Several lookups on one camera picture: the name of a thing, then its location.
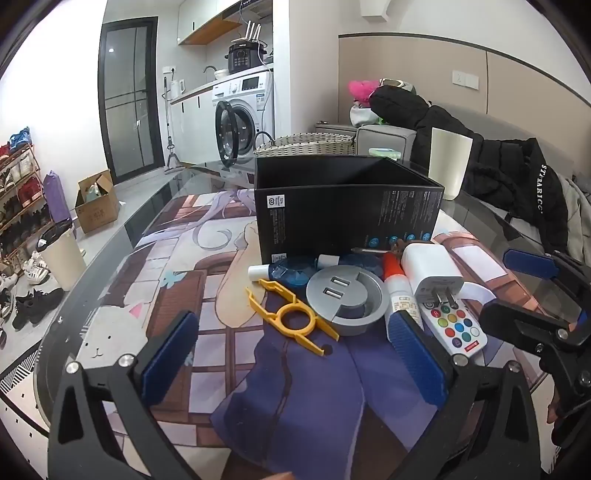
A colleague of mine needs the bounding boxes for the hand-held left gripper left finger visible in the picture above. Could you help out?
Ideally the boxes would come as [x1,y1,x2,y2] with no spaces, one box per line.
[48,310,200,480]

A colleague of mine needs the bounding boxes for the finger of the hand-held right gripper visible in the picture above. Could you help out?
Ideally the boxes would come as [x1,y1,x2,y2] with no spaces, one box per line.
[479,300,589,367]
[503,248,591,308]

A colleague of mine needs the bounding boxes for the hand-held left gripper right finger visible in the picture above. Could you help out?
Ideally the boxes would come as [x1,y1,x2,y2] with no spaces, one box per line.
[387,310,541,480]

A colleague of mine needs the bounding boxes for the white remote colourful buttons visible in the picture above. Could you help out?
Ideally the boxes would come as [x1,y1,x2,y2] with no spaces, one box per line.
[418,295,488,358]

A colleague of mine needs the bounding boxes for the orange capped glue bottle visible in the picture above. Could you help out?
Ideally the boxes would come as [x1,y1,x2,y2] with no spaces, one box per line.
[382,253,424,330]

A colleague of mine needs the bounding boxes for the white power charger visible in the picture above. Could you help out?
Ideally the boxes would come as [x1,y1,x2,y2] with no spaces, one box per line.
[401,243,464,305]

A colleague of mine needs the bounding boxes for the yellow plastic ring tool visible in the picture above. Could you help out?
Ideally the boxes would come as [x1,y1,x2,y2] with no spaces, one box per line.
[245,279,340,356]

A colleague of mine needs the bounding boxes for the round grey socket hub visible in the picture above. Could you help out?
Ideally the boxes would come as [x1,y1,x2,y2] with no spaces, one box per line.
[305,269,386,337]

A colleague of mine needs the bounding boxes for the small screwdriver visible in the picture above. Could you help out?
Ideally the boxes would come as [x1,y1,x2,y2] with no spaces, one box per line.
[350,246,402,257]

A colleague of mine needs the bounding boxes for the dark blue bottle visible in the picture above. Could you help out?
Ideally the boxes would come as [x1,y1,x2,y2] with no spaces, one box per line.
[318,253,384,278]

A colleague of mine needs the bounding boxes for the light blue clear bottle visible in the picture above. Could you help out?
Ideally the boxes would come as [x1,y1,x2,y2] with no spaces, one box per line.
[248,257,319,288]

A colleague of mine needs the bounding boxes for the black cardboard box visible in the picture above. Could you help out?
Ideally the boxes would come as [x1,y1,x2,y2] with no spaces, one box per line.
[254,156,445,266]

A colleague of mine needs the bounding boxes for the grey garment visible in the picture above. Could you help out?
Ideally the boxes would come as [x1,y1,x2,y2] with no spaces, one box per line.
[561,175,591,250]

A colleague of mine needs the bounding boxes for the printed cartoon table mat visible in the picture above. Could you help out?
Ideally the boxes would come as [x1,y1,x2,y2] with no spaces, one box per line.
[76,187,555,480]

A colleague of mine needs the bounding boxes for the black padded jacket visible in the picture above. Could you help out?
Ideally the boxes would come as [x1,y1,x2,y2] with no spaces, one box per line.
[369,87,571,252]

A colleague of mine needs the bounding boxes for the cream waste bin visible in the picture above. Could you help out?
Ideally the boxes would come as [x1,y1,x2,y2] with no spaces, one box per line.
[427,127,474,200]

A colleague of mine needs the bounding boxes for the black sneakers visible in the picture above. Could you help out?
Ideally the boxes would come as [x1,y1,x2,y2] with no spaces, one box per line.
[11,288,64,330]

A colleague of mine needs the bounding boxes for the cream trash can black lid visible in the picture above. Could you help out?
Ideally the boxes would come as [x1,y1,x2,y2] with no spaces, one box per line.
[36,224,88,291]

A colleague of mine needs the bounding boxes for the black white patterned rug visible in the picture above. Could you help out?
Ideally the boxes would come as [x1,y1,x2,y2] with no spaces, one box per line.
[0,346,47,439]

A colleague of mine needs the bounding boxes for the white sneakers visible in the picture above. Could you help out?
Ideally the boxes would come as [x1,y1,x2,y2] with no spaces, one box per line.
[23,256,49,284]

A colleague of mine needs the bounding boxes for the brown cardboard box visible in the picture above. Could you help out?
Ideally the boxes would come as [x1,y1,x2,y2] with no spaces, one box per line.
[74,169,121,234]

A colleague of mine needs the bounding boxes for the grey sofa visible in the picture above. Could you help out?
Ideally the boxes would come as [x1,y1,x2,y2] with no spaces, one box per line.
[355,105,591,222]

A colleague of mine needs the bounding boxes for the purple bag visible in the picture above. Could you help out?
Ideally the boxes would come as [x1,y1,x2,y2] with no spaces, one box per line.
[44,171,72,224]

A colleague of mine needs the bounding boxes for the wooden shoe rack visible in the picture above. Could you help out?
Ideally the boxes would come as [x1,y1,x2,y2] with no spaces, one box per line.
[0,127,54,273]

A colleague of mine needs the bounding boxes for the mop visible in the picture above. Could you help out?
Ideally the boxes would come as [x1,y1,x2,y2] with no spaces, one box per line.
[163,78,183,174]

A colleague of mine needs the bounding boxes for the white cloth bundle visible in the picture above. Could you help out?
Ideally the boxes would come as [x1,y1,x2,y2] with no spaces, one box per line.
[349,104,379,127]

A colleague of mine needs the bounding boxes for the white counter cabinet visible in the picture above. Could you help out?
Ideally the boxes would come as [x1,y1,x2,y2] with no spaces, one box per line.
[168,83,218,167]

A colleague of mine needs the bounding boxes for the grey side table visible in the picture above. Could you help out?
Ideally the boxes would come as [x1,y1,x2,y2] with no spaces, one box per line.
[315,120,358,139]

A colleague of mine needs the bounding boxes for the pink plush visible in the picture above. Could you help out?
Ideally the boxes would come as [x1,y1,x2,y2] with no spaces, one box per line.
[348,80,380,103]

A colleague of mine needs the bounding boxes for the wicker basket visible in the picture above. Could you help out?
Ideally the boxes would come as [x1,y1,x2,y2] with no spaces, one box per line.
[253,132,357,158]

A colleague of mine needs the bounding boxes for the black framed glass door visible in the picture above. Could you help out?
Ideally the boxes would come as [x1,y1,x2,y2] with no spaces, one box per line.
[98,16,166,185]

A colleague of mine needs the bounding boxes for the white washing machine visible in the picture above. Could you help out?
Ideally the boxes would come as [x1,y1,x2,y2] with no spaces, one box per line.
[211,69,275,178]

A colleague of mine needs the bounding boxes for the black pressure cooker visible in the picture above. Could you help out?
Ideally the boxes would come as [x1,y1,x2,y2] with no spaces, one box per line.
[225,41,267,73]

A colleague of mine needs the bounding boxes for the white wall fixture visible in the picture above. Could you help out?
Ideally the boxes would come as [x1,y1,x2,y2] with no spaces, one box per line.
[360,0,400,21]

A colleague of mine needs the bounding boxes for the white wall cabinet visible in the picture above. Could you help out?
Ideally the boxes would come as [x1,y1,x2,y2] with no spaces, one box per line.
[178,0,273,46]

